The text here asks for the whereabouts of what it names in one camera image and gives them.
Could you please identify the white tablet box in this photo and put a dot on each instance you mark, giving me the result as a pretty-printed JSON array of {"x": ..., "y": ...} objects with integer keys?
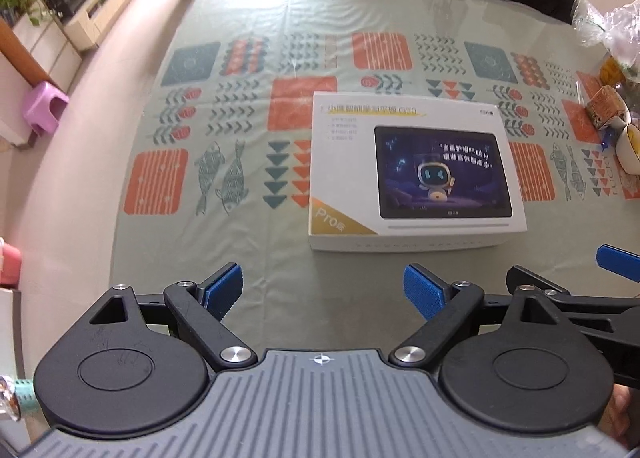
[{"x": 410, "y": 170}]

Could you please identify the brown wooden furniture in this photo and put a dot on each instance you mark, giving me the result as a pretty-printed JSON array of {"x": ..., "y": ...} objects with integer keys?
[{"x": 17, "y": 55}]

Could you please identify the desktop with patterned tablecloth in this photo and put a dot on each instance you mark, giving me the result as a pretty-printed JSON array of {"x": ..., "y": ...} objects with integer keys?
[{"x": 240, "y": 238}]

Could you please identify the clear plastic bag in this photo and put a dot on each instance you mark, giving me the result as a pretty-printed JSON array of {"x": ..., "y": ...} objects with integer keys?
[{"x": 607, "y": 25}]

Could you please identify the yellow snack packet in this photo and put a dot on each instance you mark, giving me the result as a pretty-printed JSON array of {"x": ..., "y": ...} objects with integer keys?
[{"x": 612, "y": 70}]

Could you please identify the purple plastic stool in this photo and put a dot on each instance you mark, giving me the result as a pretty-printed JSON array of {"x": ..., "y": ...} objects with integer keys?
[{"x": 44, "y": 105}]

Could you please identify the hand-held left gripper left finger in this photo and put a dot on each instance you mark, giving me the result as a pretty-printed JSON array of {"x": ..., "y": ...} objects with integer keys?
[{"x": 224, "y": 289}]

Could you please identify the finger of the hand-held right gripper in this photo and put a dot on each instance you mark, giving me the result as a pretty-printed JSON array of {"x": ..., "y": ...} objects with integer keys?
[
  {"x": 619, "y": 262},
  {"x": 590, "y": 294}
]

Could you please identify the pink container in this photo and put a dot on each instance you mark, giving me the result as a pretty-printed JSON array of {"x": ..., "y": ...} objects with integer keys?
[{"x": 10, "y": 263}]

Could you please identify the white bowl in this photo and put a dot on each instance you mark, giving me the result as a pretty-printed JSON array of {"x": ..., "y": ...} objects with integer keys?
[{"x": 630, "y": 148}]

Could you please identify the brown snack box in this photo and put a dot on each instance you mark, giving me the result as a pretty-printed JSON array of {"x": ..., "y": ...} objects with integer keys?
[{"x": 607, "y": 108}]

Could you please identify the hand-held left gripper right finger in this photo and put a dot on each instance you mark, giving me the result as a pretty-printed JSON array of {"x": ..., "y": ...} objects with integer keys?
[{"x": 422, "y": 291}]

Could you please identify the person's right hand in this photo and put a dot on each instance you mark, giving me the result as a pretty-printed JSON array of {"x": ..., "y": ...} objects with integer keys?
[{"x": 620, "y": 410}]

